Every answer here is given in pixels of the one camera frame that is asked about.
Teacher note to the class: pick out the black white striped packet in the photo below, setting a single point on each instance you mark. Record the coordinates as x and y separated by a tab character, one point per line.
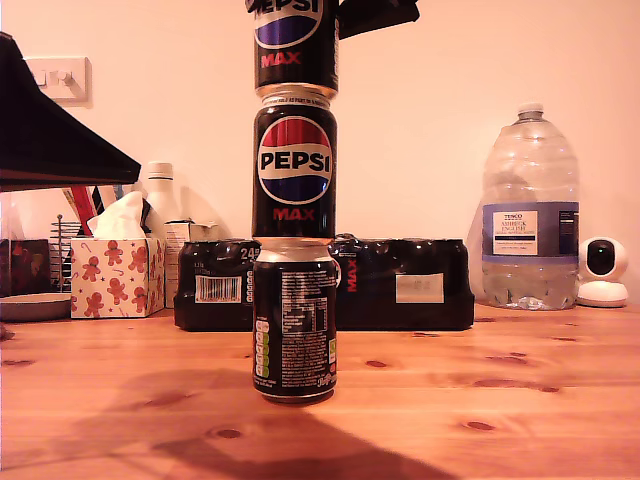
103	197

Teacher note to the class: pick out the gingerbread print tissue box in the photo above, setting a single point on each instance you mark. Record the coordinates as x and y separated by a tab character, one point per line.
116	280

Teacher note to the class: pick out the large clear water bottle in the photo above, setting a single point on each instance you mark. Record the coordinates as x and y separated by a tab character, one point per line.
531	230

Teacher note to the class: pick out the small white carton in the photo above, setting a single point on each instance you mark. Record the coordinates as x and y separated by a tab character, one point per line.
174	250

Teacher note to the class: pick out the white paper tissue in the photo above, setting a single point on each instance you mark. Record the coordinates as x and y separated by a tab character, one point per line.
119	220

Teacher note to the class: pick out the white plastic bottle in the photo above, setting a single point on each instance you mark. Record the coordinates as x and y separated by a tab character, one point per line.
161	200

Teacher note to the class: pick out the black shrink-wrapped Pepsi multipack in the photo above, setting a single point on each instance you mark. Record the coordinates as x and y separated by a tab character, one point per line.
380	280

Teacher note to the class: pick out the white wall light switch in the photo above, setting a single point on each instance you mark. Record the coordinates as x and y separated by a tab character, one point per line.
75	67

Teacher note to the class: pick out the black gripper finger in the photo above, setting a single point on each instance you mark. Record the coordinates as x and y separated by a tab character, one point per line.
250	5
375	15
40	145

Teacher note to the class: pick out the dark red printed box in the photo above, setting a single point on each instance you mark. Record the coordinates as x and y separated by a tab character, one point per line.
25	265

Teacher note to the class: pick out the small white round camera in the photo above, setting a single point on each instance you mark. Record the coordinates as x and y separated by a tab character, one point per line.
602	290

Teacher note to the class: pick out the black Pepsi Max can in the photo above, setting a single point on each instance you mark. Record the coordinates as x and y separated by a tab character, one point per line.
295	50
294	165
295	325

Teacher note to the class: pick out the grey ceramic bowl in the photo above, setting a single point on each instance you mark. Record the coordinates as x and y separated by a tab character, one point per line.
30	307

